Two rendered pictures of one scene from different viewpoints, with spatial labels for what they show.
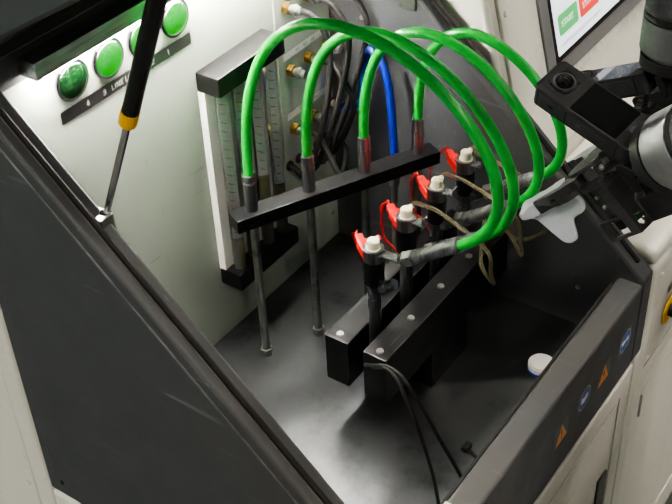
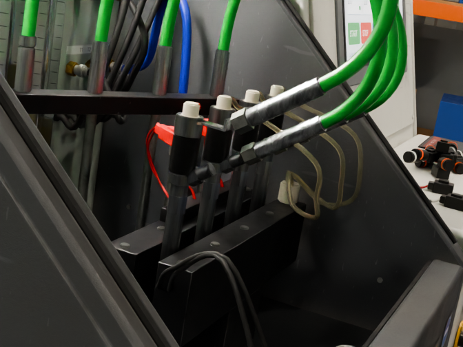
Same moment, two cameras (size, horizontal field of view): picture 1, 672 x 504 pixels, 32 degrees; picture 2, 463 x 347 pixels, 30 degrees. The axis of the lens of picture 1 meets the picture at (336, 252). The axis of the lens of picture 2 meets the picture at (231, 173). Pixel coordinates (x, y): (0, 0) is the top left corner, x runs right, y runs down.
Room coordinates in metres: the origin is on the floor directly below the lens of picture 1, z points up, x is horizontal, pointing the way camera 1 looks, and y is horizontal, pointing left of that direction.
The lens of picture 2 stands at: (0.36, 0.12, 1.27)
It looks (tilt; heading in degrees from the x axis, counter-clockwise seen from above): 14 degrees down; 345
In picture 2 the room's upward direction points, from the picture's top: 9 degrees clockwise
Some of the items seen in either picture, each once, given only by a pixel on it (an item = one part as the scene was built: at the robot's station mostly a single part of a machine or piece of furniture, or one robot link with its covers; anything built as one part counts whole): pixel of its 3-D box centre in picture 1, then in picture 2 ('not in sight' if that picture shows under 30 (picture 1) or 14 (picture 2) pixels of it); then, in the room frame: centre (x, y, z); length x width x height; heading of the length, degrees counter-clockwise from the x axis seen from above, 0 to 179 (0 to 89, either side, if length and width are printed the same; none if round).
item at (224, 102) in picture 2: (406, 215); (223, 109); (1.25, -0.10, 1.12); 0.02 x 0.02 x 0.03
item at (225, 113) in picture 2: (413, 279); (217, 203); (1.24, -0.10, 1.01); 0.05 x 0.03 x 0.21; 54
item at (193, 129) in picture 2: (381, 311); (184, 218); (1.18, -0.06, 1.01); 0.05 x 0.03 x 0.21; 54
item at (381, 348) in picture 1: (421, 317); (209, 280); (1.28, -0.12, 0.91); 0.34 x 0.10 x 0.15; 144
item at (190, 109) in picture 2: (374, 247); (190, 116); (1.19, -0.05, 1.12); 0.02 x 0.02 x 0.03
